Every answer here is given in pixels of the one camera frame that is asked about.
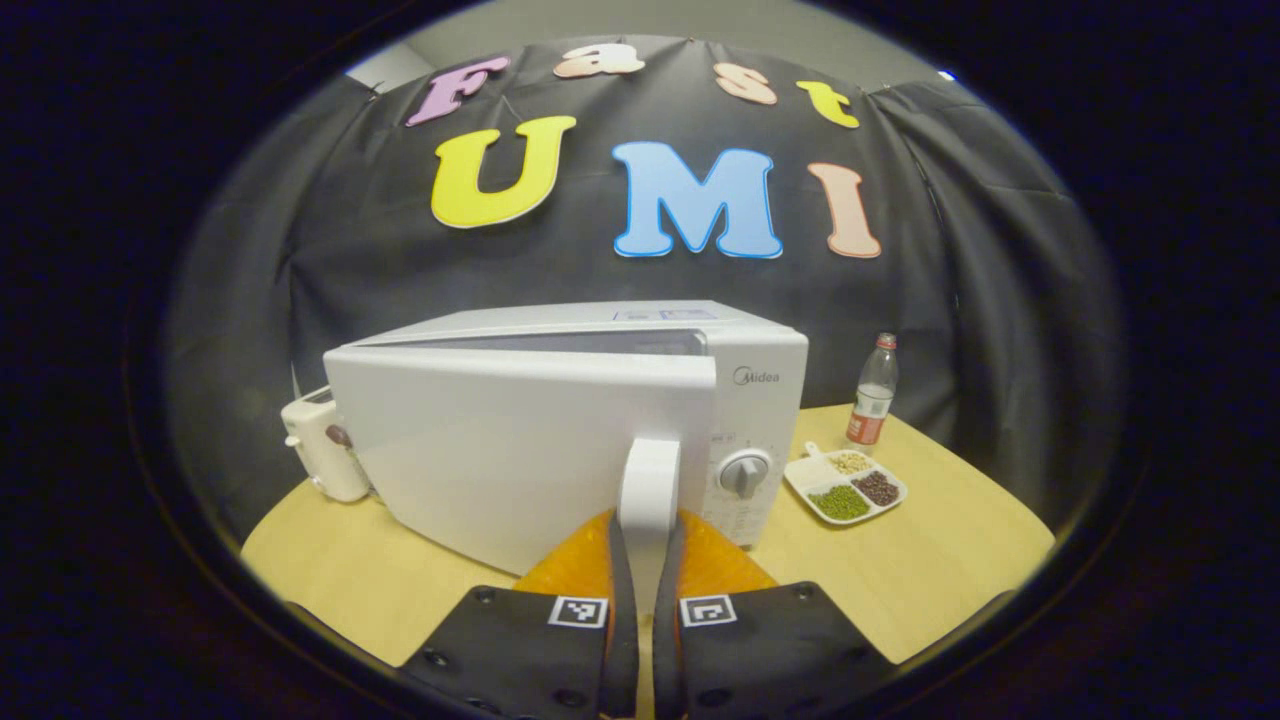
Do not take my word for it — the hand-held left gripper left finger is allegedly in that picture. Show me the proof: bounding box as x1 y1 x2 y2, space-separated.
398 508 641 720

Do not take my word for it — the white divided dish of beans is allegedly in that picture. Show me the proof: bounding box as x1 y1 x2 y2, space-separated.
783 441 909 527

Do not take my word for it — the black backdrop cloth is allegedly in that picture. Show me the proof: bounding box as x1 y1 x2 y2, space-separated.
165 35 1126 541

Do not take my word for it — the white microwave oven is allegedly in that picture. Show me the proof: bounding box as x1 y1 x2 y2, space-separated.
322 300 809 579

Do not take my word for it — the cream toaster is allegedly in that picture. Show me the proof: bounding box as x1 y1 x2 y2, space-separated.
281 385 373 504

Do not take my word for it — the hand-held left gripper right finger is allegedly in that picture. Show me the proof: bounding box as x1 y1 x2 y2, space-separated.
652 510 906 720

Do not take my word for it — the clear bottle with red label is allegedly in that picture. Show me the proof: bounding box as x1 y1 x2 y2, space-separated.
846 333 900 456

